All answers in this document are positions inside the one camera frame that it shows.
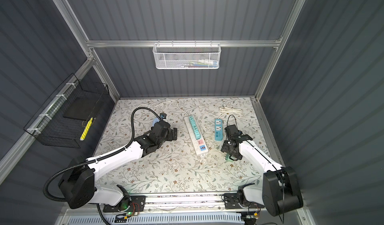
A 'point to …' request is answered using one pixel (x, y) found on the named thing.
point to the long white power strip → (200, 146)
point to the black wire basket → (64, 119)
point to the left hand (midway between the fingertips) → (169, 128)
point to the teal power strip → (218, 130)
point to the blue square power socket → (155, 120)
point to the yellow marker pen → (86, 129)
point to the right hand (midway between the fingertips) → (231, 152)
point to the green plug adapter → (227, 158)
